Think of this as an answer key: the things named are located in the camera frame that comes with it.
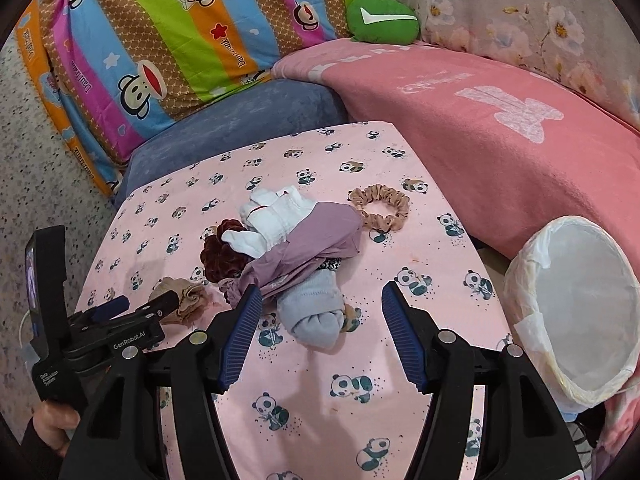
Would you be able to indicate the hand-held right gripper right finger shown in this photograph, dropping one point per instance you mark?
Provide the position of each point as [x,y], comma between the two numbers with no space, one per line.
[402,340]

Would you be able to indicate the purple cloth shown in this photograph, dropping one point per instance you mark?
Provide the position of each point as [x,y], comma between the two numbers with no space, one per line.
[320,225]

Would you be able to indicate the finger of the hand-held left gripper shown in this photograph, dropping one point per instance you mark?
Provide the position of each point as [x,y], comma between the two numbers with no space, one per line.
[160,306]
[112,306]

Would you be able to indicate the grey sock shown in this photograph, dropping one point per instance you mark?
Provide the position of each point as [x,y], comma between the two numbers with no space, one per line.
[315,310]

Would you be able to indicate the person's left forearm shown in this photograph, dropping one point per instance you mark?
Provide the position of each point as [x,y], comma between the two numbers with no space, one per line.
[37,452]

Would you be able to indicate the bin with white plastic bag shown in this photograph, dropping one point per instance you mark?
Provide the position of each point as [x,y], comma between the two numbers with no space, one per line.
[575,310]

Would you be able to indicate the person's left hand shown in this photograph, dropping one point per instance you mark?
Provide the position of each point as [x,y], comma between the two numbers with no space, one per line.
[52,422]

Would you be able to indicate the white cloth with red trim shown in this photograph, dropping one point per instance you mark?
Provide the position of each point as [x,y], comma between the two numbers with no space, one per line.
[280,212]

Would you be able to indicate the striped cartoon print quilt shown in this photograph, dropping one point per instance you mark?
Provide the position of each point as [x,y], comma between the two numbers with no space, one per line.
[150,35]

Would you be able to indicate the light blue cloth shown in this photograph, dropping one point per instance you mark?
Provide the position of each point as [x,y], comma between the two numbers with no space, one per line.
[566,415]

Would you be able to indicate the pink floral fabric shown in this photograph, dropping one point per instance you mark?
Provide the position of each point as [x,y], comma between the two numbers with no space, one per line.
[620,420]

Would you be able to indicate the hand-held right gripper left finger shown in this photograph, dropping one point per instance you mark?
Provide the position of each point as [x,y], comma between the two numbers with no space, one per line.
[242,340]

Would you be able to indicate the pink panda print sheet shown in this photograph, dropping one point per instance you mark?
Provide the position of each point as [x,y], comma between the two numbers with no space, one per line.
[325,170]

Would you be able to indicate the green plush cushion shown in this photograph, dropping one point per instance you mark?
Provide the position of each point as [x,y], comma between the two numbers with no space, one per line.
[382,17]

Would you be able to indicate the pink fleece blanket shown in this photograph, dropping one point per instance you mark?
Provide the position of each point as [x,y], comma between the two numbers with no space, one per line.
[450,135]

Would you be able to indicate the blue velvet cushion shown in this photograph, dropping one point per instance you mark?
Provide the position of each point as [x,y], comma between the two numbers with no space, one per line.
[225,125]

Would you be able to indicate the pale floral cloth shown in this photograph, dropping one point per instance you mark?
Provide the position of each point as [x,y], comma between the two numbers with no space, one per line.
[500,10]

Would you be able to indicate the beige scrunchie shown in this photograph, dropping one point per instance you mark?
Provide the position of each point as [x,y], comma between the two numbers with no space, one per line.
[357,197]

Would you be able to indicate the beige stocking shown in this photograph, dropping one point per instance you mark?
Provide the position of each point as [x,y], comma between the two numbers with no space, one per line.
[185,297]

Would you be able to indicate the dark red scrunchie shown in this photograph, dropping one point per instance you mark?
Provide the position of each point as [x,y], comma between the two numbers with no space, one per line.
[215,260]

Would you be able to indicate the small white sock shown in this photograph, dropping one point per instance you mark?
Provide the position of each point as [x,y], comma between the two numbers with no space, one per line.
[242,242]

